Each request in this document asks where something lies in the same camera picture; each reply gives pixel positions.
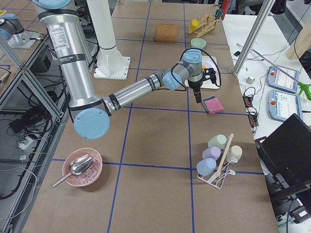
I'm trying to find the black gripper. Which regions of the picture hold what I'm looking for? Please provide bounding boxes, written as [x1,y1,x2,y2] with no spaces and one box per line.
[189,80,203,103]

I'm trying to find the white round plate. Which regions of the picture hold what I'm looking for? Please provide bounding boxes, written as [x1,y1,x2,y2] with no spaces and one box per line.
[202,57,217,72]

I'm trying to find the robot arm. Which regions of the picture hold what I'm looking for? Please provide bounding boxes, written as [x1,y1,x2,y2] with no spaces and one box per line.
[34,0,203,140]

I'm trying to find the cream rectangular tray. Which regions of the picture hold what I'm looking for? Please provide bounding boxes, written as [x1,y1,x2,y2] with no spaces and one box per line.
[184,55,221,90]

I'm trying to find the grey folded cloth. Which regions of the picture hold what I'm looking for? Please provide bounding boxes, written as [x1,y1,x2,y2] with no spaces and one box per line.
[202,96,216,113]

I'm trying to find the pink folded cloth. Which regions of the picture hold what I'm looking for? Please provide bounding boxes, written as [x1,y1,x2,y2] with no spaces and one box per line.
[204,98,225,114]

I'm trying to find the mint green bowl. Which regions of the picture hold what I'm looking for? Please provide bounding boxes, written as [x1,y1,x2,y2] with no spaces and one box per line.
[190,38,207,50]

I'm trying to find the green plastic cup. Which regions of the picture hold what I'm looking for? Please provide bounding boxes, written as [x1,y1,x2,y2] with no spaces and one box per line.
[207,134,227,149]

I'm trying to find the small metal cylinder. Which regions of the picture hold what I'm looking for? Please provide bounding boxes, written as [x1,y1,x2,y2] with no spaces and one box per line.
[246,76,255,84]

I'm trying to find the purple plastic cup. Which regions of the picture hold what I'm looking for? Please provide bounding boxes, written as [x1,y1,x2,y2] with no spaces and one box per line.
[202,146,221,161]

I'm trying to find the beige plastic cup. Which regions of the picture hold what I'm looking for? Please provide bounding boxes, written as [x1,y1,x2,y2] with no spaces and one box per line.
[226,145,242,161]

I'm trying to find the yellow mug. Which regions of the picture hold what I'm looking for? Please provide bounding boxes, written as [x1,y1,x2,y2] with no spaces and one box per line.
[189,19,199,31]

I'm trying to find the wooden dish rack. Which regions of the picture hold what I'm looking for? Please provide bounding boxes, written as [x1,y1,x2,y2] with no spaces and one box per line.
[187,7,218,38]

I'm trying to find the blue plastic cup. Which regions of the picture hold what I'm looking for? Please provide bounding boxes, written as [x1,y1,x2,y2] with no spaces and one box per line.
[196,158,216,176]

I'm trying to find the upper teach pendant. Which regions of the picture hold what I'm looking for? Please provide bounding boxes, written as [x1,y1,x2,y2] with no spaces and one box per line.
[267,66,298,94]

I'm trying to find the teach pendant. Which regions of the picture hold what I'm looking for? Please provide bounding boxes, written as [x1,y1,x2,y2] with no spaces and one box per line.
[267,66,298,94]
[268,89,303,121]

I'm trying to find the dark green mug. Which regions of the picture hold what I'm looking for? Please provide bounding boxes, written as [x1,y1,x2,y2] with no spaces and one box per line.
[214,9,223,19]

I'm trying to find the lower teach pendant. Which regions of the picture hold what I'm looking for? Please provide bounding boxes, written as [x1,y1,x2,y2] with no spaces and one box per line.
[268,89,303,121]

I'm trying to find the red cylinder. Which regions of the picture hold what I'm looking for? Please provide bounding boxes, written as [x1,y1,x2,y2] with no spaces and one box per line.
[222,0,230,15]

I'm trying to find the black laptop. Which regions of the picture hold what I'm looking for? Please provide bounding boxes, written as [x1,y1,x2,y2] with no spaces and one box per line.
[255,114,311,198]

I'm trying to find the grabber reaching tool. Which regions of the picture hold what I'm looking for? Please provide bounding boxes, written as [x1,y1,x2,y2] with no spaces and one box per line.
[250,48,311,101]

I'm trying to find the pink bowl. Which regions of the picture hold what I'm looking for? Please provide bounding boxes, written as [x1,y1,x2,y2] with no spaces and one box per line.
[62,148,103,187]

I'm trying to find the metal scoop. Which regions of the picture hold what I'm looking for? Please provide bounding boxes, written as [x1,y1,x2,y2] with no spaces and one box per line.
[51,154,94,188]

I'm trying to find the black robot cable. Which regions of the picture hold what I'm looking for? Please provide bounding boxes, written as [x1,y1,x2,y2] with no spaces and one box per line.
[170,48,222,92]

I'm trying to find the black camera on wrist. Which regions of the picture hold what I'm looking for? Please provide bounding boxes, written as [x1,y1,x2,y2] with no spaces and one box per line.
[203,68,217,84]

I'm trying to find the white wire cup rack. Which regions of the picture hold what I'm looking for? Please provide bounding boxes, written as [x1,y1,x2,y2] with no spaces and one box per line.
[197,158,238,189]

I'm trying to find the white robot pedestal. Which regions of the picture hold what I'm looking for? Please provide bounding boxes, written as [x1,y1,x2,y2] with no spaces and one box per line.
[87,0,131,80]

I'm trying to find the aluminium frame post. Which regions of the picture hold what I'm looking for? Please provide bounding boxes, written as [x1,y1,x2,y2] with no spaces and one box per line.
[232,0,275,76]

